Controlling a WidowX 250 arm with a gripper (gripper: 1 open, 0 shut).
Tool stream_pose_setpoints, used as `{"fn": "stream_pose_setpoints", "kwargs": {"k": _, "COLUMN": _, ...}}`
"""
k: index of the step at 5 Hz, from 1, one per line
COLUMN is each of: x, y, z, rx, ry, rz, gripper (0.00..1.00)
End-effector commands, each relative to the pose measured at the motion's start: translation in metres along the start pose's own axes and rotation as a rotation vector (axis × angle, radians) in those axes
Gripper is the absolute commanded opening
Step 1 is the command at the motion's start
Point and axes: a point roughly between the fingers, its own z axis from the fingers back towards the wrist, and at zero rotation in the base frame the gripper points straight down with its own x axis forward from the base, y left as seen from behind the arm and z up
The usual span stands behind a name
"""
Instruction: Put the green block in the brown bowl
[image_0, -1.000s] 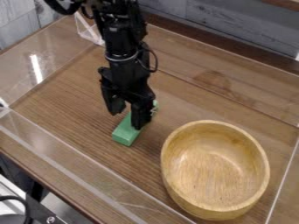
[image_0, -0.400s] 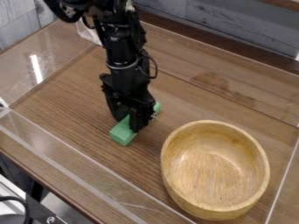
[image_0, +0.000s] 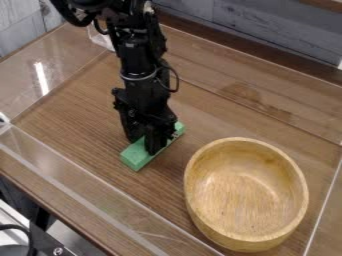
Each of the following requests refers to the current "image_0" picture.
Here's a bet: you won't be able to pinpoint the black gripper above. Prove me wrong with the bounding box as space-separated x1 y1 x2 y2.
112 77 178 156

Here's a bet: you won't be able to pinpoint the green rectangular block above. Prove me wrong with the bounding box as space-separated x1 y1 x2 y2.
119 122 186 172

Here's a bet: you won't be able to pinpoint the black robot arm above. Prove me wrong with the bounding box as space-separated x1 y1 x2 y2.
51 0 180 155

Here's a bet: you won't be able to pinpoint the light wooden bowl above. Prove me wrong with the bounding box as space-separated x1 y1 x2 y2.
184 137 310 253

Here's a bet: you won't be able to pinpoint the clear acrylic tray walls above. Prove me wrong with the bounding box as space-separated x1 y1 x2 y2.
0 15 342 256

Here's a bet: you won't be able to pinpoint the black metal bracket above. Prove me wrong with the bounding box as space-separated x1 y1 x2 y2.
31 230 80 256

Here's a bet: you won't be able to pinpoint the black cable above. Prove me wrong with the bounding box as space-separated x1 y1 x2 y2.
0 223 37 256

